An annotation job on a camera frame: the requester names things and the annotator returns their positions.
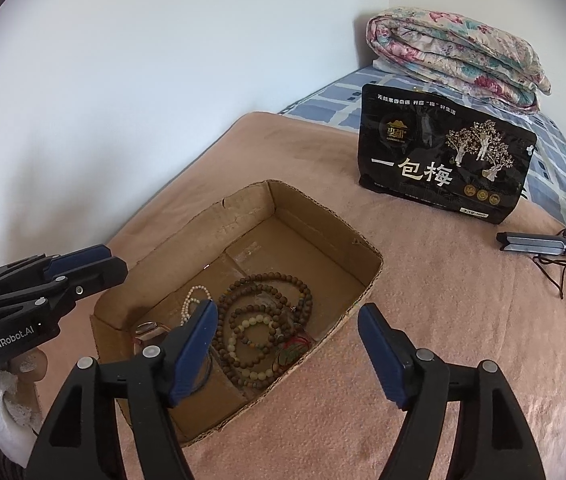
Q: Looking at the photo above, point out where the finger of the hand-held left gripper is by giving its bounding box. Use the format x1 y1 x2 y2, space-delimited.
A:
0 256 130 318
0 244 112 291

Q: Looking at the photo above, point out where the red strap wristwatch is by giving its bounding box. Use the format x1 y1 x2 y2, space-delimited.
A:
132 321 171 356

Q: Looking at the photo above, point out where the brown wooden bead necklace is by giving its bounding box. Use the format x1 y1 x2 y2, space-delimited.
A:
210 272 314 391

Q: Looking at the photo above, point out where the black snack bag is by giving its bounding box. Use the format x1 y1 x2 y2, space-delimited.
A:
356 83 538 226

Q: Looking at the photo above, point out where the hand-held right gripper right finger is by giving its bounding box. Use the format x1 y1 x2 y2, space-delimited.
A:
357 302 546 480

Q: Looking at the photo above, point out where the cardboard box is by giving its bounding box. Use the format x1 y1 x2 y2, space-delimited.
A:
89 179 384 447

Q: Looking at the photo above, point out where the person's left hand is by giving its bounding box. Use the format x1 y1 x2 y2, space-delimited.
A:
15 347 48 386

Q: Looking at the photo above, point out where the pale bead bracelet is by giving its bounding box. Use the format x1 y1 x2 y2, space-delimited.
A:
227 314 281 381

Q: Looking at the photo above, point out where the green pendant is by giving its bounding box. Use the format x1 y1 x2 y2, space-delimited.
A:
275 332 314 368

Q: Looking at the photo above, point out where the folded black tripod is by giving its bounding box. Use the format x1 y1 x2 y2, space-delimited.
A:
496 231 566 257

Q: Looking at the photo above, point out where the folded floral quilt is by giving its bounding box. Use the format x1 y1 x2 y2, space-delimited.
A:
365 6 553 113

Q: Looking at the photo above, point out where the dark metal bangle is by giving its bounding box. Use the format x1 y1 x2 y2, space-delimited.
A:
197 347 215 392

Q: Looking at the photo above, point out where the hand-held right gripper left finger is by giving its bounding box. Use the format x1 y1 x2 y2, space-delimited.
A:
25 299 220 480

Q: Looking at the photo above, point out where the blue checkered bed sheet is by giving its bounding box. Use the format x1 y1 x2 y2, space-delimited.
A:
278 65 566 241

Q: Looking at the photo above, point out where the white pearl necklace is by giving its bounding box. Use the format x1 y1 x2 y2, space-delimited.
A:
180 285 212 326

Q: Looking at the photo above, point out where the pink blanket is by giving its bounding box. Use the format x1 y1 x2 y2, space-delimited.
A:
28 111 566 480

